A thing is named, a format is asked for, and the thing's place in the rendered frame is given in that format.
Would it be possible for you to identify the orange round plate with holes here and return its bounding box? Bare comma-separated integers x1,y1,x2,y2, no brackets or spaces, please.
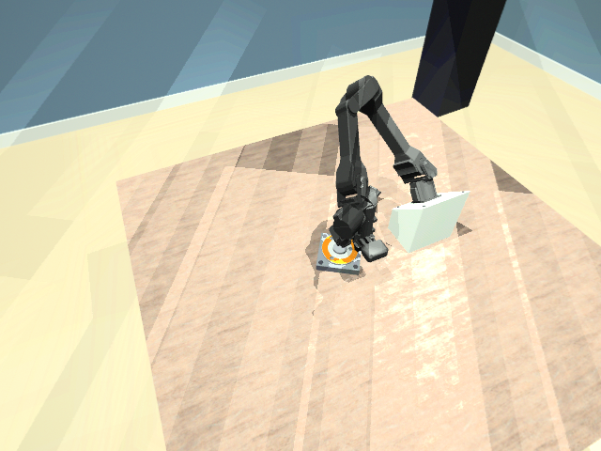
322,235,358,265

